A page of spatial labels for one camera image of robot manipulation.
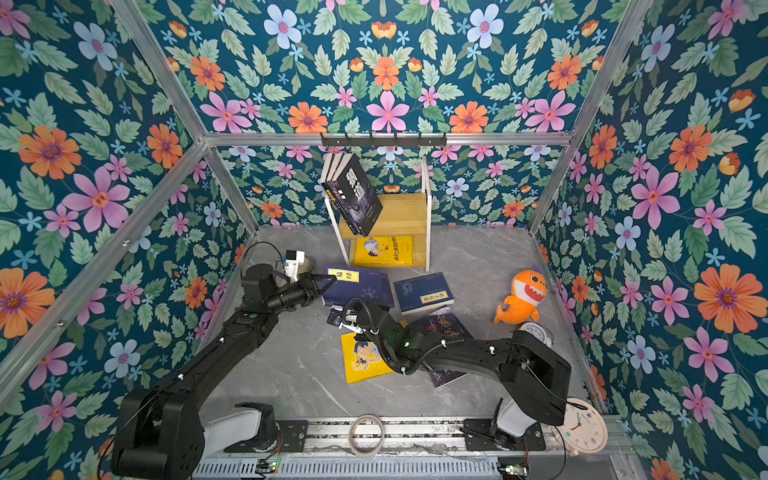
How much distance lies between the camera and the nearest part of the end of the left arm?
706 mm

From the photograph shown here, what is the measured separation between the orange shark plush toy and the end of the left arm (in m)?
0.55

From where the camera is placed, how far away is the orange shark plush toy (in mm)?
927
